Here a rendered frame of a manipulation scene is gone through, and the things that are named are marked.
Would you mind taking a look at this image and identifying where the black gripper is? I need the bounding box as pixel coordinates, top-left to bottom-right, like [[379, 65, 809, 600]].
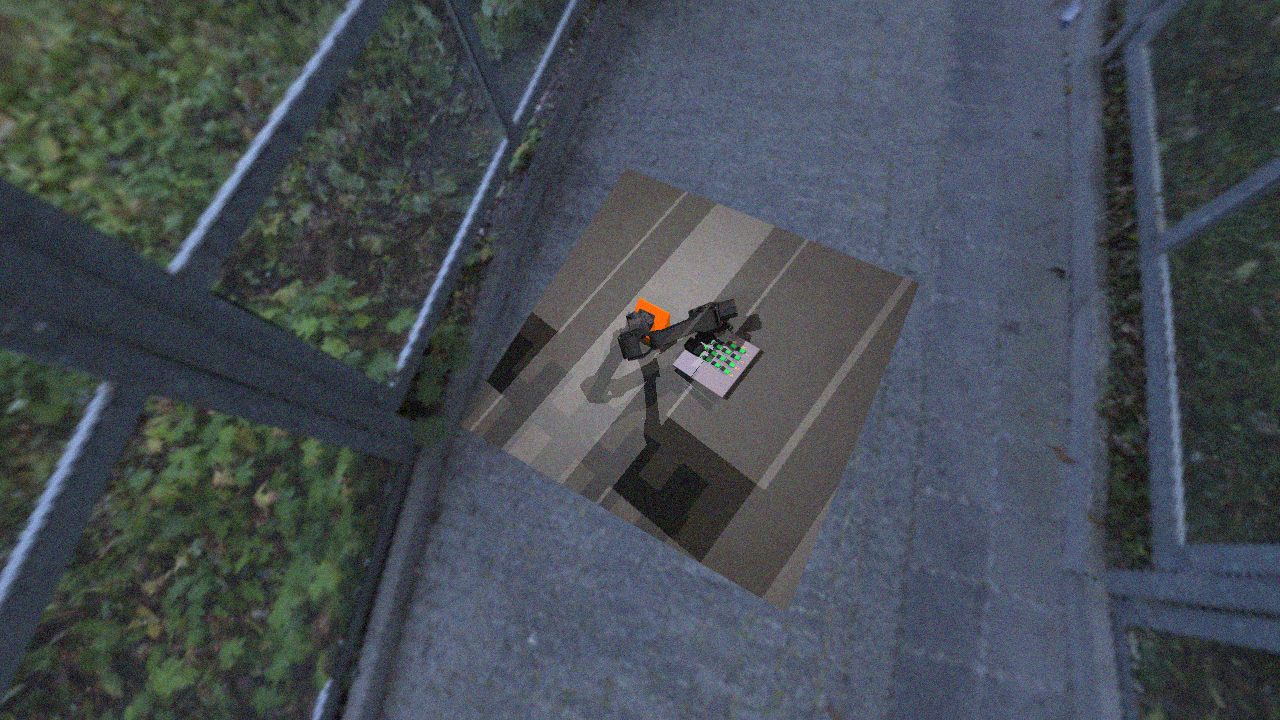
[[684, 319, 730, 357]]

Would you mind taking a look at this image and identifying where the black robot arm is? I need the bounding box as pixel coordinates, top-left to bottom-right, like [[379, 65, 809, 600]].
[[617, 299, 739, 361]]

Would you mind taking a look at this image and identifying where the light grey switch panel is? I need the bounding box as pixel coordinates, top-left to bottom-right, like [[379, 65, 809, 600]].
[[673, 333, 760, 398]]

